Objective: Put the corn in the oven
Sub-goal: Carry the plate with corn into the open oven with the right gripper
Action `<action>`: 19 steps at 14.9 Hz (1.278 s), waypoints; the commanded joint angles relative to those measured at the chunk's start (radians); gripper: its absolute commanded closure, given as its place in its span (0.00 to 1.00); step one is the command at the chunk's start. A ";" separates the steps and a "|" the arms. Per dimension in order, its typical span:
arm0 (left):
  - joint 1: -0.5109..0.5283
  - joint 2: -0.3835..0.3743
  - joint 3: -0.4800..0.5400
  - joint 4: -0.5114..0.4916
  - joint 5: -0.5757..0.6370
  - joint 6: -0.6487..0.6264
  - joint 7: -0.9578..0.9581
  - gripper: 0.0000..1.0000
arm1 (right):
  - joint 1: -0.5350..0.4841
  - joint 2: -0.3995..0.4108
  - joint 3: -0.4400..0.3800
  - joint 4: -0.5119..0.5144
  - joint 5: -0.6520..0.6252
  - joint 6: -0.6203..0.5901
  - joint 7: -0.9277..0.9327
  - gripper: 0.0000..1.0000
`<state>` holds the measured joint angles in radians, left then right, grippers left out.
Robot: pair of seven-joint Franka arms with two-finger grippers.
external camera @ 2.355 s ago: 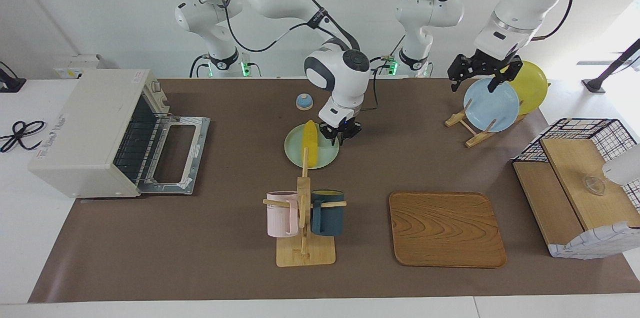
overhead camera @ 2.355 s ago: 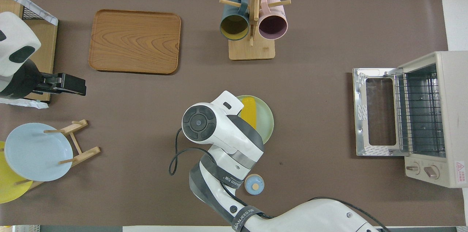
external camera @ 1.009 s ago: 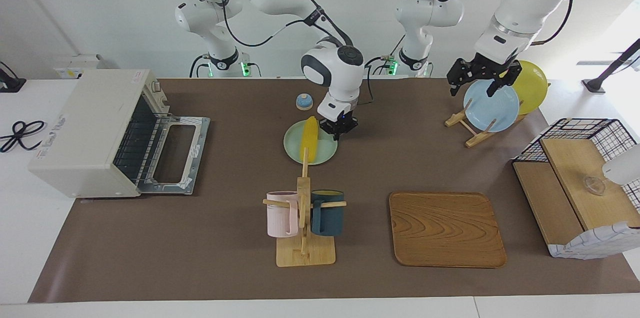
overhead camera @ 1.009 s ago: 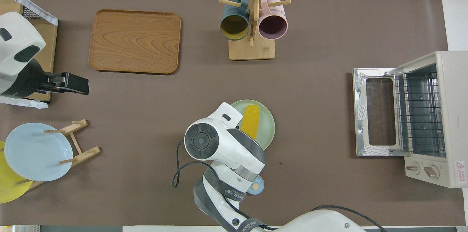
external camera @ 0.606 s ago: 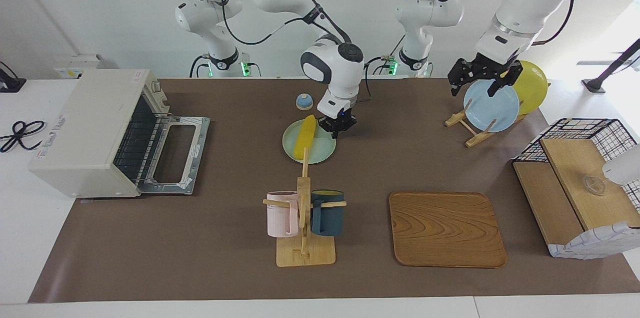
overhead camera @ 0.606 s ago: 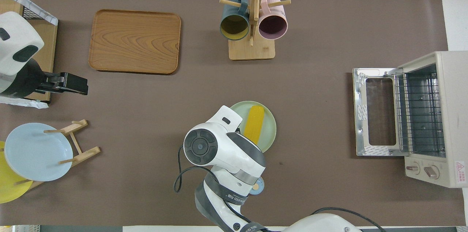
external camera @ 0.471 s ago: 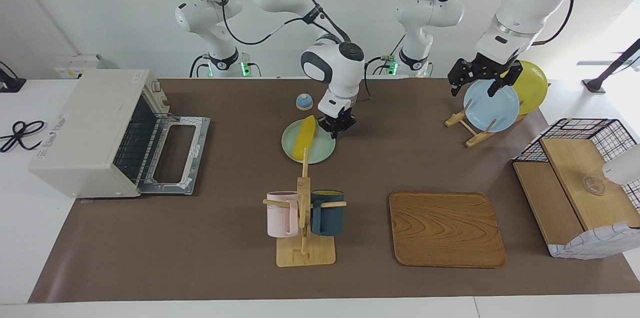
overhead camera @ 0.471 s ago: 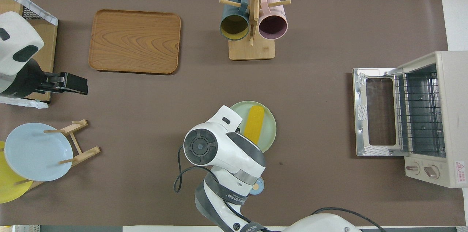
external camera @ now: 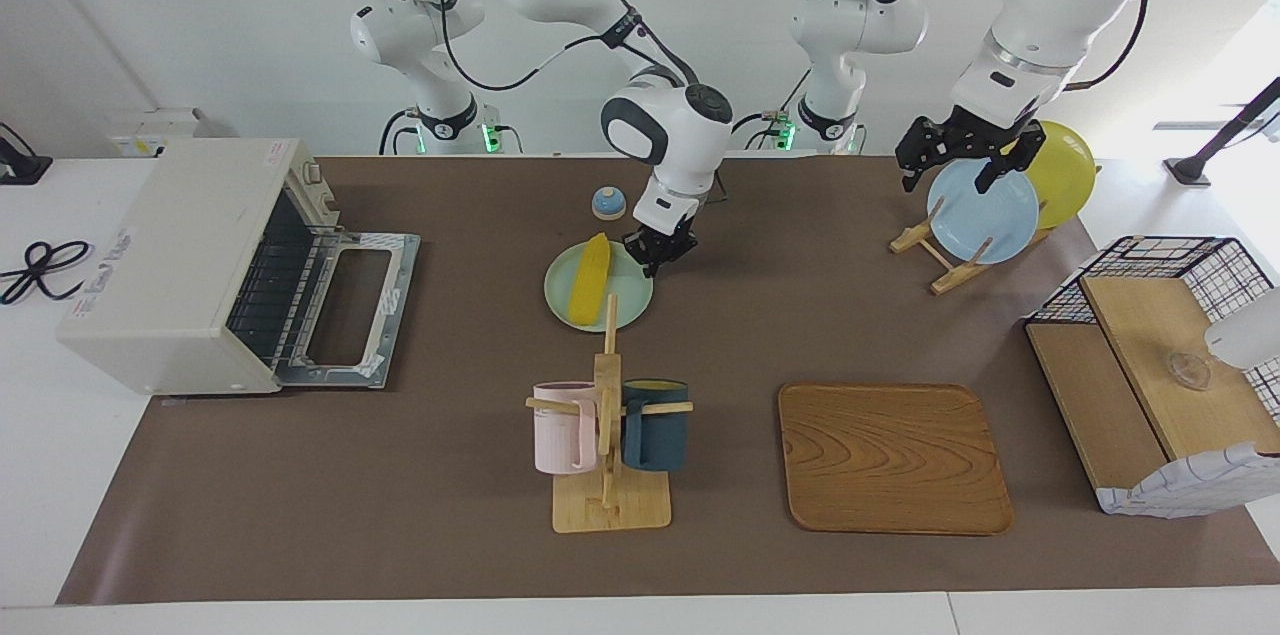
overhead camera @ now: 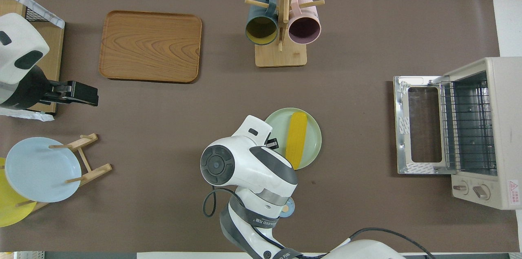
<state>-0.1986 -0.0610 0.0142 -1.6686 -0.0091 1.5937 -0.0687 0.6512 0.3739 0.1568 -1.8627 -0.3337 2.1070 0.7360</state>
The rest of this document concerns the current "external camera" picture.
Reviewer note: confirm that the yellow corn cob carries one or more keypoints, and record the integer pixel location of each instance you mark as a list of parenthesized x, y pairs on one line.
[(590, 280)]

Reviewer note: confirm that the cream toaster oven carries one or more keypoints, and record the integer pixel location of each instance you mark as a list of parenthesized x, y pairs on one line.
[(160, 275)]

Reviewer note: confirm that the brown wooden tray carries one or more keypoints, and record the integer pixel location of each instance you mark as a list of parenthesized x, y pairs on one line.
[(895, 460)]

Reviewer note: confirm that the pink mug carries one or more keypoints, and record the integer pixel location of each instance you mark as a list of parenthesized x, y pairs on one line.
[(558, 430)]

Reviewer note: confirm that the black stand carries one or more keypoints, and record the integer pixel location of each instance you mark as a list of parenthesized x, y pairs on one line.
[(1215, 147)]

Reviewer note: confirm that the pale green plate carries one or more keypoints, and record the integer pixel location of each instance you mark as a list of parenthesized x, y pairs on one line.
[(630, 300)]

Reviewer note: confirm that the small blue call bell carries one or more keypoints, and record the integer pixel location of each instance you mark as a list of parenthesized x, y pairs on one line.
[(608, 204)]

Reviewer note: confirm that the white rounded device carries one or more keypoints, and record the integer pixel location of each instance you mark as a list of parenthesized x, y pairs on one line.
[(1250, 335)]

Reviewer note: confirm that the wooden step shelf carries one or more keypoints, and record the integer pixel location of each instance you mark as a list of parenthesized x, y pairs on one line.
[(1150, 335)]

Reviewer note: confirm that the dark blue mug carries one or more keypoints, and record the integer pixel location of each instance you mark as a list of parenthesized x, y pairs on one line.
[(660, 435)]

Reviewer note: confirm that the black clamp mount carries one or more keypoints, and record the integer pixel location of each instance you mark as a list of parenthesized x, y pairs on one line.
[(20, 165)]

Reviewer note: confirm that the light blue plate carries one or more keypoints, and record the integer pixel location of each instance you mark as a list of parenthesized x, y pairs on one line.
[(985, 220)]

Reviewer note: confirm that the glass oven door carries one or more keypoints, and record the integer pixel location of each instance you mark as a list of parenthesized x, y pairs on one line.
[(400, 315)]

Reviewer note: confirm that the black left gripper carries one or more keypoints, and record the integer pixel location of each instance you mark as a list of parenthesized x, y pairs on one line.
[(975, 135)]

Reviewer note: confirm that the wooden mug rack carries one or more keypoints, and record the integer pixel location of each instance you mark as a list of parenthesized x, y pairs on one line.
[(608, 505)]

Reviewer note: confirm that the small clear glass bowl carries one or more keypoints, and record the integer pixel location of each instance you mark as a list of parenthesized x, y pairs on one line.
[(1189, 370)]

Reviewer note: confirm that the wooden plate rack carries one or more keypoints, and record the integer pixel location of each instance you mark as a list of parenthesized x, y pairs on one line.
[(950, 277)]

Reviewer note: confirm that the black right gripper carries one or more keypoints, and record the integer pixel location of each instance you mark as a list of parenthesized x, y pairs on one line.
[(662, 237)]

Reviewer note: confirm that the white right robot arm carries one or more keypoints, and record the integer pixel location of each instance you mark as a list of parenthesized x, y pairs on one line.
[(670, 130)]

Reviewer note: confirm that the white checkered cloth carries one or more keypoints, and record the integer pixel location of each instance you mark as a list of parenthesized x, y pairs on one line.
[(1200, 485)]

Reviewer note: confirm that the yellow plate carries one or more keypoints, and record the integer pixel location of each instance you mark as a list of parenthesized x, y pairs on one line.
[(1068, 175)]

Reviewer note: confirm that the brown table mat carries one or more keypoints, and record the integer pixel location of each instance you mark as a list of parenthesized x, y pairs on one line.
[(450, 475)]

